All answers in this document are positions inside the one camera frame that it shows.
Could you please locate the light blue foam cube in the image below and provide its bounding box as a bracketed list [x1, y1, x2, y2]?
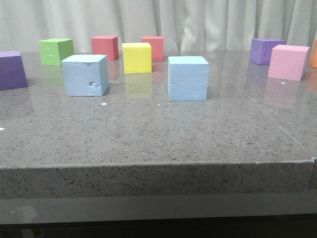
[61, 55, 109, 96]
[168, 56, 210, 101]

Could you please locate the yellow foam cube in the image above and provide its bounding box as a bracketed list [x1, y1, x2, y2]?
[122, 43, 152, 74]

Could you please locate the red foam cube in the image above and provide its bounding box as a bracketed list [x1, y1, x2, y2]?
[141, 36, 164, 62]
[91, 36, 119, 60]

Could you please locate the white curtain backdrop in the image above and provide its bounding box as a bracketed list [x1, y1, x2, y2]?
[0, 0, 317, 52]

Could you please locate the purple foam cube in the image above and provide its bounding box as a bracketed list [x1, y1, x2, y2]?
[249, 38, 286, 65]
[0, 51, 28, 91]

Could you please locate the green foam cube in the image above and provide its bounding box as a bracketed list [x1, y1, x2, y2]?
[38, 38, 74, 66]

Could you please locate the pink foam cube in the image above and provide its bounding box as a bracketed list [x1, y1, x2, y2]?
[268, 45, 310, 81]

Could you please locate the orange foam cube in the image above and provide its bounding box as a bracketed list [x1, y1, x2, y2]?
[310, 38, 317, 68]

